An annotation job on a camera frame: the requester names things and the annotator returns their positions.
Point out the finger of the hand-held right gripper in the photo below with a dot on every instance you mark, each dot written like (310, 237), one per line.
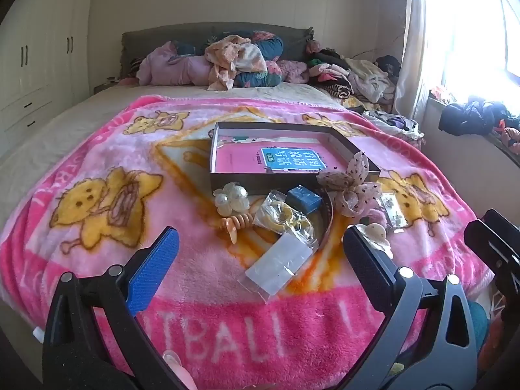
(503, 219)
(483, 237)

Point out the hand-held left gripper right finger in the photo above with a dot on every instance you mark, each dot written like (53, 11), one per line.
(369, 270)

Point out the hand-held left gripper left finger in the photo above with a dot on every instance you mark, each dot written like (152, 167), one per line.
(156, 268)

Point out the cream hair claw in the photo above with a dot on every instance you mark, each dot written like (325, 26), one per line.
(375, 233)

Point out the clear plastic bag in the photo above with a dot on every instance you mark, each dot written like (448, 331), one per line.
(280, 264)

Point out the orange spiral hair clip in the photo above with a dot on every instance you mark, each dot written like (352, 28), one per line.
(239, 222)

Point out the small blue box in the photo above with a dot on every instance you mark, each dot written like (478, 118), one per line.
(304, 200)

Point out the pearl flower hair clip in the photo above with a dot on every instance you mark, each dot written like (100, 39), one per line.
(231, 199)

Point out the bag of yellow rings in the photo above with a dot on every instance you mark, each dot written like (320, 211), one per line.
(276, 213)

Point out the shallow brown cardboard box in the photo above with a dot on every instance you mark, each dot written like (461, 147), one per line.
(243, 180)

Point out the person's left hand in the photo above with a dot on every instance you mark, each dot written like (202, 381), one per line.
(176, 367)

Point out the pink fuzzy scrunchie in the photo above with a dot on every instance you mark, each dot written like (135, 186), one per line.
(373, 216)

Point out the small bag of earrings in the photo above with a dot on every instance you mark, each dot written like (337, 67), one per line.
(392, 211)

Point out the orange and black cloth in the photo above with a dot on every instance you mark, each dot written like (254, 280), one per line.
(510, 136)

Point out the dark clothes on windowsill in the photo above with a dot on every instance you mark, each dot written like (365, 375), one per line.
(471, 115)

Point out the pink bear-print blanket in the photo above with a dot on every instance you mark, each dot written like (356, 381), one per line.
(122, 150)

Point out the pink book with blue label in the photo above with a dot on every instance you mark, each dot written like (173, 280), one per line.
(239, 158)

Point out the crumpled purple and white clothes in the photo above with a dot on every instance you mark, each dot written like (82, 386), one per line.
(396, 124)

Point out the clear bag with green trinket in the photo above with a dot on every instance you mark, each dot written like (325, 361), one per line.
(233, 141)

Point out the bed with beige sheet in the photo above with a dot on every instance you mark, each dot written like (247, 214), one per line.
(61, 122)

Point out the window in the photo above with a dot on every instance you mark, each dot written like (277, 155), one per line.
(471, 28)

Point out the pile of mixed clothes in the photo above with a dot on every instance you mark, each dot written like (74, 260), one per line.
(353, 73)

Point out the cream curtain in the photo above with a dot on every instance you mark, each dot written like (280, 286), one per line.
(412, 40)

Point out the pink fluffy garment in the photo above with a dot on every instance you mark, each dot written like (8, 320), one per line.
(288, 71)

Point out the orange and white floral cloth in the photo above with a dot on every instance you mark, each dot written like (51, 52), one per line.
(231, 57)

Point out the dark blue floral pillow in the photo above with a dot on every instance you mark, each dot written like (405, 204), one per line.
(270, 48)

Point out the cream wardrobe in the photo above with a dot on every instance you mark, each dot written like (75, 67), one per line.
(36, 48)

